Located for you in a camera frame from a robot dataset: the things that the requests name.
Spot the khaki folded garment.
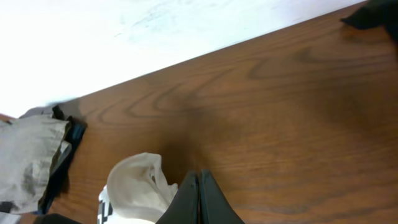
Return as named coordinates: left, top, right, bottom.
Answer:
left=1, top=115, right=69, bottom=214

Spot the white printed t-shirt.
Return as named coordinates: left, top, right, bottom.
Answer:
left=97, top=152, right=178, bottom=224

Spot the black logo t-shirt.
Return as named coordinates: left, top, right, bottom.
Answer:
left=340, top=0, right=397, bottom=55

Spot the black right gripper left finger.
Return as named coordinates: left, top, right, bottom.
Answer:
left=156, top=171, right=199, bottom=224

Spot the dark blue folded garment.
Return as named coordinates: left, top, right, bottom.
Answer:
left=36, top=116, right=87, bottom=215

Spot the grey folded garment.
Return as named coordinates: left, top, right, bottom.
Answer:
left=20, top=105, right=65, bottom=120

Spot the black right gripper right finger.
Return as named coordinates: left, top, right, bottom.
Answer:
left=200, top=170, right=244, bottom=224

